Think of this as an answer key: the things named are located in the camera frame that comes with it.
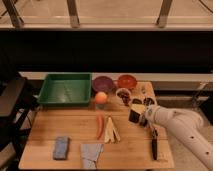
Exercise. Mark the blue sponge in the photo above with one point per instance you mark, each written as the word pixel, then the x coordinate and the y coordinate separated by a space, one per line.
pixel 61 148

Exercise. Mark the wooden cutting board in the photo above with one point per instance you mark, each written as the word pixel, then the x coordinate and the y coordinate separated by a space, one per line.
pixel 133 151

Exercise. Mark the clear cup with nuts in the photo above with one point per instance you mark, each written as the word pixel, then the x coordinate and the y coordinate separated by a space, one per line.
pixel 125 95

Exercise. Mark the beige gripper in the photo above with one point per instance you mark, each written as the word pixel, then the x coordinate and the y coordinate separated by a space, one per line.
pixel 137 109

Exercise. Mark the purple bowl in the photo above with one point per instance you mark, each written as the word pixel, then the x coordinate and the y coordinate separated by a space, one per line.
pixel 103 83

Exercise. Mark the black eraser block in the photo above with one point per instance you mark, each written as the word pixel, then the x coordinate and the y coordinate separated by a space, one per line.
pixel 135 117

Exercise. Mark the black chair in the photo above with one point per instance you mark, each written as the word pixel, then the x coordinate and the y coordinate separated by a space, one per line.
pixel 16 100

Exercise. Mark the orange carrot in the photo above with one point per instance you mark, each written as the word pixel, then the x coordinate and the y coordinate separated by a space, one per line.
pixel 100 125

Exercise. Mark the red bowl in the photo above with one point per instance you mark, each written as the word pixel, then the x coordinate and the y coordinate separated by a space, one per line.
pixel 127 81

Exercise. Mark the black handled knife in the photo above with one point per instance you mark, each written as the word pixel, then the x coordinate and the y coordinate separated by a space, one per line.
pixel 154 146

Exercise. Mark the orange ball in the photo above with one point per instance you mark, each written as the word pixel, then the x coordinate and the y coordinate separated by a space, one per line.
pixel 101 98

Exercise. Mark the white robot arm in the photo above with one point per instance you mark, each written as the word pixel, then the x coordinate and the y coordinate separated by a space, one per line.
pixel 183 124

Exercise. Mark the beige wooden sticks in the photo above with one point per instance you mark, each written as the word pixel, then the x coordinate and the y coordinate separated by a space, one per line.
pixel 111 132

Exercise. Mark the grey folded cloth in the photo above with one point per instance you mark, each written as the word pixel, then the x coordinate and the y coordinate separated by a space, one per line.
pixel 90 153

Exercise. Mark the green plastic tray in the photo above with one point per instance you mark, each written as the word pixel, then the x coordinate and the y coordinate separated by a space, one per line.
pixel 66 90

